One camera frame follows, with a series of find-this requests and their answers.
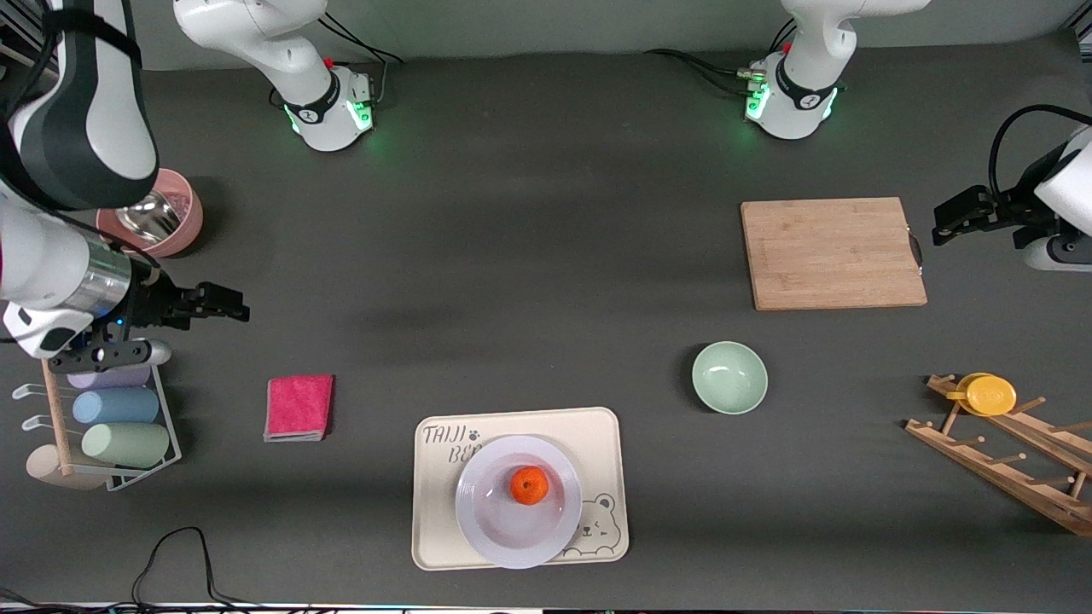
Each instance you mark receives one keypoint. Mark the wooden cutting board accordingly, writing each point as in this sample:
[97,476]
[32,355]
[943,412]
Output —
[832,253]

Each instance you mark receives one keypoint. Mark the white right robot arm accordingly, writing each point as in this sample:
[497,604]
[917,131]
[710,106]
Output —
[290,51]

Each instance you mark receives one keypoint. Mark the purple cup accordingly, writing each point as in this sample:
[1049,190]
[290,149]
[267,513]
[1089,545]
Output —
[111,379]

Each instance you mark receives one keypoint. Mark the wooden peg drying rack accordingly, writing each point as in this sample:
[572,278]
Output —
[1007,465]

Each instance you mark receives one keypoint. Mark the orange fruit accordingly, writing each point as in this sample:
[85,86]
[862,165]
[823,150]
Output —
[529,485]

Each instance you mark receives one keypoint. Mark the metal scoop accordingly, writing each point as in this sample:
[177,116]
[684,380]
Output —
[153,217]

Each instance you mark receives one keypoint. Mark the green cup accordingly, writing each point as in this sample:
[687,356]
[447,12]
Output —
[126,444]

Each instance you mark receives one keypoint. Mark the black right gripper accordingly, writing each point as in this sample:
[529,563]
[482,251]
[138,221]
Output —
[156,308]

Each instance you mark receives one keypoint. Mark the cream bear print tray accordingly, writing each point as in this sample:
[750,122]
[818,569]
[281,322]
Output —
[435,529]

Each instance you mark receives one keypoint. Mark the light green bowl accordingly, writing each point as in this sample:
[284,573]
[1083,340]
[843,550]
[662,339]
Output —
[729,378]

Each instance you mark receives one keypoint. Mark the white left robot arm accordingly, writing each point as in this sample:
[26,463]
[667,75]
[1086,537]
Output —
[810,51]

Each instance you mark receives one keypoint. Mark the blue cup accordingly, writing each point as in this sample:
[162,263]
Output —
[115,406]

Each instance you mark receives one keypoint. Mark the pink folded cloth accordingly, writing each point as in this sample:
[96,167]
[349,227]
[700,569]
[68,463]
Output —
[299,407]

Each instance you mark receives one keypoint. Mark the pink bowl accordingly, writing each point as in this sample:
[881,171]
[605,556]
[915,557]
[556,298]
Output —
[189,217]

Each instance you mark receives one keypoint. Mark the white round plate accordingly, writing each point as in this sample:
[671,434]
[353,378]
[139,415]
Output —
[512,533]

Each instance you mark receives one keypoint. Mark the yellow cup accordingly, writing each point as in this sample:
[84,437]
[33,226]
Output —
[988,395]

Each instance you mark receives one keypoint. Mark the beige cup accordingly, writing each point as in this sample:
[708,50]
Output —
[43,467]

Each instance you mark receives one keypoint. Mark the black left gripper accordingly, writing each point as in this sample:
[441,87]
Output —
[1014,212]

